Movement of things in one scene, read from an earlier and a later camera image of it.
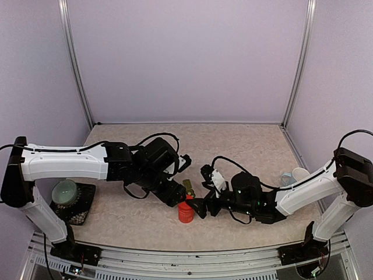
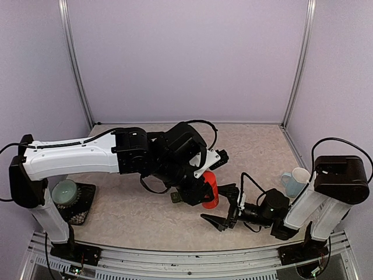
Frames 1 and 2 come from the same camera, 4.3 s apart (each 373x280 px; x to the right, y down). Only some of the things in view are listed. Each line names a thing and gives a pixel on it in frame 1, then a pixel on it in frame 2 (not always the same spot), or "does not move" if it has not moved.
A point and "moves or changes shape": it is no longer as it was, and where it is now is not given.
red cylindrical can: (186, 213) moves or changes shape
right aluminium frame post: (310, 10) does not move
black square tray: (77, 213) does not move
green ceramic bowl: (64, 192) does not move
